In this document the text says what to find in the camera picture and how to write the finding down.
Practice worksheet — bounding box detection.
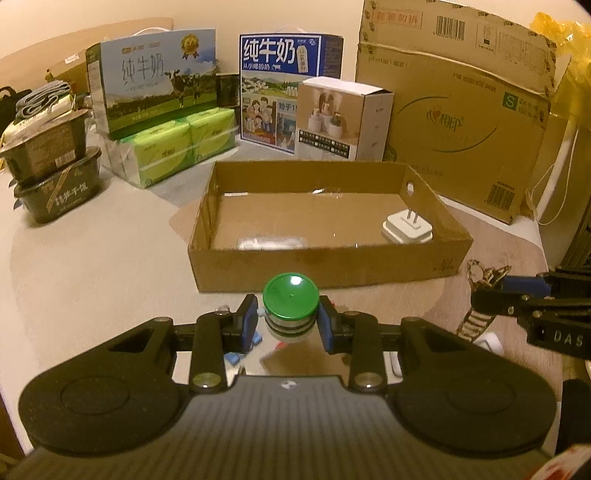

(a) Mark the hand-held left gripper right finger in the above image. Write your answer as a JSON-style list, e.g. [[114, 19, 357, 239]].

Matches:
[[317, 295, 468, 394]]

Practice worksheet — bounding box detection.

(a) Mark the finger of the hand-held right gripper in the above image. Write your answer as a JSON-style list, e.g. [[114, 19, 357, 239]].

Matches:
[[470, 285, 533, 322], [501, 272, 556, 302]]

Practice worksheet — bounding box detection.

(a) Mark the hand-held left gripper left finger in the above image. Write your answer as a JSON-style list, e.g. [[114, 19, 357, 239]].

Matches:
[[104, 293, 260, 394]]

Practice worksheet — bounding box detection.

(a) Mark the green-lidded round jar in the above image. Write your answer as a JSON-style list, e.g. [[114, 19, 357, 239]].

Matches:
[[262, 273, 321, 343]]

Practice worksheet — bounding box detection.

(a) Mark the shallow cardboard tray box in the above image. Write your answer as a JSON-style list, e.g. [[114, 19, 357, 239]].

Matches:
[[187, 160, 474, 293]]

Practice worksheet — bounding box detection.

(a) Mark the clear plastic case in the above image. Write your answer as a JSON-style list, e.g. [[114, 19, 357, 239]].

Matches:
[[236, 235, 309, 251]]

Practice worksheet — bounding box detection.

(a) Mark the white flat power adapter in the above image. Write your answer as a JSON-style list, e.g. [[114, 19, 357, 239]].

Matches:
[[381, 207, 434, 245]]

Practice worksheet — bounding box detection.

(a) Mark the white pole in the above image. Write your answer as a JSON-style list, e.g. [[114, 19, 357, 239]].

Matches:
[[523, 117, 583, 227]]

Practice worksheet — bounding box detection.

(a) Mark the red and white packet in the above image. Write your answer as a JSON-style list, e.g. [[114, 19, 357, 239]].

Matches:
[[542, 445, 591, 480]]

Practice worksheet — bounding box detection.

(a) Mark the large brown cardboard box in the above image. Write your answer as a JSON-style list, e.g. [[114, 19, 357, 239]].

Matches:
[[354, 0, 560, 226]]

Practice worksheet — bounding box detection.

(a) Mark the green tissue pack bundle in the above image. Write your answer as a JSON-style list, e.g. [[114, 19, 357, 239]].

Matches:
[[103, 106, 239, 189]]

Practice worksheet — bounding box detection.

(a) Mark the white product box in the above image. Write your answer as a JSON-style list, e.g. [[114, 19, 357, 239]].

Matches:
[[295, 76, 396, 162]]

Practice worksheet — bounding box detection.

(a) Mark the yellow plastic bag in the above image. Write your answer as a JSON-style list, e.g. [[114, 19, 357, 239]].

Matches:
[[530, 11, 591, 119]]

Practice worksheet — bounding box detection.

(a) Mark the black instant food bowl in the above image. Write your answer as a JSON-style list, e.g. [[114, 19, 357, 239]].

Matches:
[[12, 146, 103, 226], [0, 108, 89, 179]]

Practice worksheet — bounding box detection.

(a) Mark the dark blue milk carton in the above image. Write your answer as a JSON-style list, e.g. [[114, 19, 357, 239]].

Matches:
[[238, 33, 344, 156]]

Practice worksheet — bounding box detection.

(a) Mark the dark small box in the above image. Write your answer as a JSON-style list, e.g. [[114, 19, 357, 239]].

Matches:
[[215, 72, 241, 110]]

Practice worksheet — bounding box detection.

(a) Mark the light blue cow milk carton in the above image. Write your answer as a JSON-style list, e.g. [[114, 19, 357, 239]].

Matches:
[[85, 27, 218, 138]]

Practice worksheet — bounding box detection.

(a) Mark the white flat packet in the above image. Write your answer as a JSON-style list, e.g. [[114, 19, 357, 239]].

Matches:
[[2, 95, 77, 140]]

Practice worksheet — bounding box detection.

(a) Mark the grey folded cloth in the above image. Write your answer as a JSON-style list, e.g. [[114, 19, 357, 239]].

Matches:
[[15, 79, 70, 117]]

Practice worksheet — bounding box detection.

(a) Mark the small labelled cardboard box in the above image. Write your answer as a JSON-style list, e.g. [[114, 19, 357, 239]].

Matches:
[[45, 57, 93, 96]]

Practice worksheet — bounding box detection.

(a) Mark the black bag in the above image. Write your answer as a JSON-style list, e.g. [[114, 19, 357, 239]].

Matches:
[[0, 86, 30, 135]]

